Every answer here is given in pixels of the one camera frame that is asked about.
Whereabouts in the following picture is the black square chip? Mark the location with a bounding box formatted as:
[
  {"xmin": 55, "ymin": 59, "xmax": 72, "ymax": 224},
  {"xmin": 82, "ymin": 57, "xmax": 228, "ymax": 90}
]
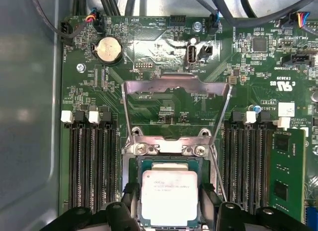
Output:
[{"xmin": 252, "ymin": 37, "xmax": 268, "ymax": 52}]

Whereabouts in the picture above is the black RAM slot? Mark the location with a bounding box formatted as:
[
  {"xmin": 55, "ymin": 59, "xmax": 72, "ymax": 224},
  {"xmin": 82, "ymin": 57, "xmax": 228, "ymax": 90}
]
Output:
[
  {"xmin": 253, "ymin": 111, "xmax": 273, "ymax": 212},
  {"xmin": 74, "ymin": 111, "xmax": 94, "ymax": 214},
  {"xmin": 238, "ymin": 110, "xmax": 258, "ymax": 214},
  {"xmin": 60, "ymin": 110, "xmax": 84, "ymax": 213},
  {"xmin": 88, "ymin": 110, "xmax": 107, "ymax": 213},
  {"xmin": 100, "ymin": 111, "xmax": 119, "ymax": 209},
  {"xmin": 223, "ymin": 111, "xmax": 245, "ymax": 209}
]

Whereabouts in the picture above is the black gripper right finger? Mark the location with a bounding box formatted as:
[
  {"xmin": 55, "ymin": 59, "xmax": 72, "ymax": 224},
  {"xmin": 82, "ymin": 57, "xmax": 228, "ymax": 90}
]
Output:
[{"xmin": 200, "ymin": 182, "xmax": 317, "ymax": 231}]

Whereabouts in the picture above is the black pin header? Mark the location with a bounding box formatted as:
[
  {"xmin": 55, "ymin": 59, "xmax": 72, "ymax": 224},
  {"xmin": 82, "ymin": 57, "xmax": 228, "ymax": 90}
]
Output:
[{"xmin": 170, "ymin": 14, "xmax": 187, "ymax": 27}]

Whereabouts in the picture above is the thick black cable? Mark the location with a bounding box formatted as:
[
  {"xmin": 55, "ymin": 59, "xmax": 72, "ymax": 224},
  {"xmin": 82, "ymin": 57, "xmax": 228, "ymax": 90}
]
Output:
[{"xmin": 218, "ymin": 0, "xmax": 318, "ymax": 21}]

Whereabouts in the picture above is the blue expansion slot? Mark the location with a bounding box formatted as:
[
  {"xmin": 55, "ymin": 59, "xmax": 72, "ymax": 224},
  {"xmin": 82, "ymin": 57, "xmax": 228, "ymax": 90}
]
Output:
[{"xmin": 305, "ymin": 205, "xmax": 318, "ymax": 226}]

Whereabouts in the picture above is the small black board connector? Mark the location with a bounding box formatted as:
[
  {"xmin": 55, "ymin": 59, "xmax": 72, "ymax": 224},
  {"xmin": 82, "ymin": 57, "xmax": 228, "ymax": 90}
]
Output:
[{"xmin": 198, "ymin": 44, "xmax": 214, "ymax": 65}]

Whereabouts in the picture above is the metal socket cover frame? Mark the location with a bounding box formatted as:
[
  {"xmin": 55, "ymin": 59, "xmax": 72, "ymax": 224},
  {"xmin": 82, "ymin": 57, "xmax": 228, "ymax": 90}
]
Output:
[{"xmin": 121, "ymin": 72, "xmax": 234, "ymax": 154}]

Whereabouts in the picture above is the metal wire locking lever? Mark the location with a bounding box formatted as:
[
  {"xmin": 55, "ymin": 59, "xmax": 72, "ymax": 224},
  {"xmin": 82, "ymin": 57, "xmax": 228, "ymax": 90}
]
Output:
[{"xmin": 210, "ymin": 144, "xmax": 228, "ymax": 202}]

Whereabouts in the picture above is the silver-topped green CPU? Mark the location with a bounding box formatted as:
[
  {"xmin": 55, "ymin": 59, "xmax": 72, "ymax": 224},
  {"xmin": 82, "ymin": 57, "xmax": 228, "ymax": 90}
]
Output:
[{"xmin": 138, "ymin": 157, "xmax": 202, "ymax": 228}]

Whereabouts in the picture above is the black board header socket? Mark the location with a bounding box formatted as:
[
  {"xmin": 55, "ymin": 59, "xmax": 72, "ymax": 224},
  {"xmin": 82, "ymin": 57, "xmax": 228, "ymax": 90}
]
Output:
[{"xmin": 289, "ymin": 53, "xmax": 313, "ymax": 68}]

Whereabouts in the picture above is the green PC motherboard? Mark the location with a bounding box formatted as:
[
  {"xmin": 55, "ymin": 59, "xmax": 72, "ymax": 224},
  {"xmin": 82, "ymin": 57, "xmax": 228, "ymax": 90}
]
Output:
[{"xmin": 59, "ymin": 13, "xmax": 318, "ymax": 231}]

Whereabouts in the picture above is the internal USB port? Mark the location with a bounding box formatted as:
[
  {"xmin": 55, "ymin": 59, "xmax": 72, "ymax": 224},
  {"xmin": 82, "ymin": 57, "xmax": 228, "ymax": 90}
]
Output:
[{"xmin": 185, "ymin": 43, "xmax": 198, "ymax": 70}]

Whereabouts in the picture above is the grey and black PC case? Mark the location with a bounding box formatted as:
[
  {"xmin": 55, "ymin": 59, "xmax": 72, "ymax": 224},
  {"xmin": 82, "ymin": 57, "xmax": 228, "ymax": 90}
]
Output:
[{"xmin": 0, "ymin": 0, "xmax": 318, "ymax": 231}]

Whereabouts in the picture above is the black board edge connector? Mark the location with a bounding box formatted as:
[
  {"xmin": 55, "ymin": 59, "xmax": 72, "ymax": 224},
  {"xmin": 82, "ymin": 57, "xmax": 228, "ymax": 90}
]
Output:
[{"xmin": 59, "ymin": 19, "xmax": 74, "ymax": 40}]

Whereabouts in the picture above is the silver coin battery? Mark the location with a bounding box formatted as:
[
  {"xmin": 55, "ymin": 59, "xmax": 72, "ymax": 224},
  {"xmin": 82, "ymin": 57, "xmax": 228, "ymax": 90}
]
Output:
[{"xmin": 90, "ymin": 36, "xmax": 124, "ymax": 67}]

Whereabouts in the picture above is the thin grey cable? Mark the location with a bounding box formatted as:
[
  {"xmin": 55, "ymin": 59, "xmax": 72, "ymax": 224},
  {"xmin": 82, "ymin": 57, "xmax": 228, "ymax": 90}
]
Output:
[{"xmin": 29, "ymin": 0, "xmax": 72, "ymax": 39}]

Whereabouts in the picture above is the black connector with blue wires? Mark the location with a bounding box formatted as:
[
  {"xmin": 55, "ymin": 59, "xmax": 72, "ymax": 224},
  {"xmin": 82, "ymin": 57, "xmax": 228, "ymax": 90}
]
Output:
[{"xmin": 208, "ymin": 13, "xmax": 222, "ymax": 34}]

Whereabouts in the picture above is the CPU socket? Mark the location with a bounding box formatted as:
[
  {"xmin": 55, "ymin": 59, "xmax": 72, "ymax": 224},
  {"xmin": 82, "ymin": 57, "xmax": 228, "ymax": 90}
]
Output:
[{"xmin": 121, "ymin": 126, "xmax": 220, "ymax": 231}]

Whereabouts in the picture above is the green RAM stick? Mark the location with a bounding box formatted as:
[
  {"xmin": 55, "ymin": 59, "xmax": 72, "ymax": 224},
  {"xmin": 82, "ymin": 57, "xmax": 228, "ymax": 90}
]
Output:
[{"xmin": 269, "ymin": 128, "xmax": 307, "ymax": 223}]

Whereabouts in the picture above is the white board label sticker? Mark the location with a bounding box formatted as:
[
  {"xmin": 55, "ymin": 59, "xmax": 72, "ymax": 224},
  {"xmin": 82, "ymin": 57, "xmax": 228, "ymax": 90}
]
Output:
[{"xmin": 278, "ymin": 101, "xmax": 295, "ymax": 116}]

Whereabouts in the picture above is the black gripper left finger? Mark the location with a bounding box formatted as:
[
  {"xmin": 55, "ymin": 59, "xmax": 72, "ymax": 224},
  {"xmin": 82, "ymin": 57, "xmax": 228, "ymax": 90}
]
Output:
[{"xmin": 37, "ymin": 182, "xmax": 141, "ymax": 231}]

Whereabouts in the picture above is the black connector with coloured wires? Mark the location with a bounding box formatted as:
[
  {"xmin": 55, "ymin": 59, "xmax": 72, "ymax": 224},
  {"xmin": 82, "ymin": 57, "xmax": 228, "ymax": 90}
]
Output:
[
  {"xmin": 288, "ymin": 11, "xmax": 312, "ymax": 29},
  {"xmin": 85, "ymin": 11, "xmax": 105, "ymax": 34}
]

